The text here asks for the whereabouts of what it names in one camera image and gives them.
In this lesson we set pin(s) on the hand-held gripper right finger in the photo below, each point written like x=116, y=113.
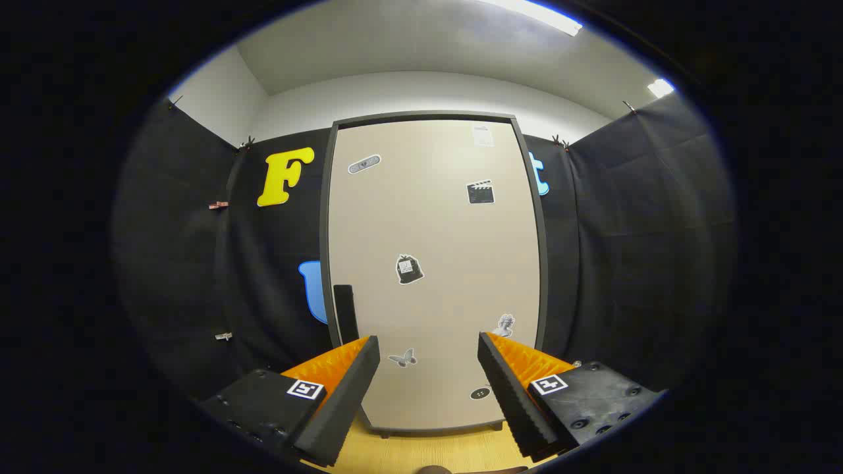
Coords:
x=514, y=401

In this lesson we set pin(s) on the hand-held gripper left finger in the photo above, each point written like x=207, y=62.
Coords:
x=342, y=401

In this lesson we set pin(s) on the grey shoe cabinet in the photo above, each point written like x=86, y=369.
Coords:
x=421, y=116

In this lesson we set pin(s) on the black backdrop cloth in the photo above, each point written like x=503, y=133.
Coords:
x=632, y=230

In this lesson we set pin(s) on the pink cloth clip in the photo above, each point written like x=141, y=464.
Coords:
x=218, y=205

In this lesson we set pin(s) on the small ceiling light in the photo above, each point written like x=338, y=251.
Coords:
x=660, y=87

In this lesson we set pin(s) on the long ceiling light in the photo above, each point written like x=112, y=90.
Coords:
x=546, y=16

